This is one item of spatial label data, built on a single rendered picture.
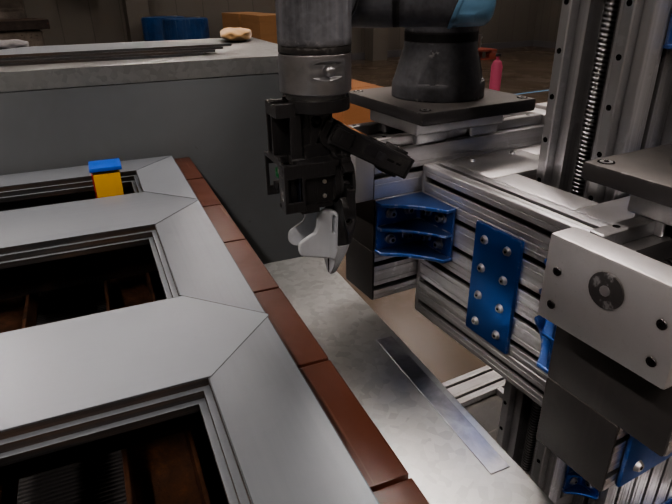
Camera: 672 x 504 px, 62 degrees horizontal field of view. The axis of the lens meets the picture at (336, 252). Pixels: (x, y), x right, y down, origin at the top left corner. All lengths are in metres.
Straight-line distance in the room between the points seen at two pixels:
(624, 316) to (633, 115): 0.34
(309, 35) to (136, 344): 0.38
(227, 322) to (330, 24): 0.35
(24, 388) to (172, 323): 0.17
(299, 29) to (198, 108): 0.87
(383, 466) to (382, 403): 0.29
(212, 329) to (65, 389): 0.16
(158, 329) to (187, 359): 0.08
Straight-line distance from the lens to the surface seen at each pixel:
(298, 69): 0.57
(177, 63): 1.39
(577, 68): 0.84
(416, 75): 0.91
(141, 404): 0.60
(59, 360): 0.68
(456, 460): 0.74
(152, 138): 1.42
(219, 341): 0.65
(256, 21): 7.93
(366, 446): 0.53
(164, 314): 0.71
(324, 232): 0.63
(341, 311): 0.99
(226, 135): 1.44
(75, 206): 1.13
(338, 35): 0.57
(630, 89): 0.80
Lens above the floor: 1.20
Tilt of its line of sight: 26 degrees down
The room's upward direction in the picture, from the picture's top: 1 degrees counter-clockwise
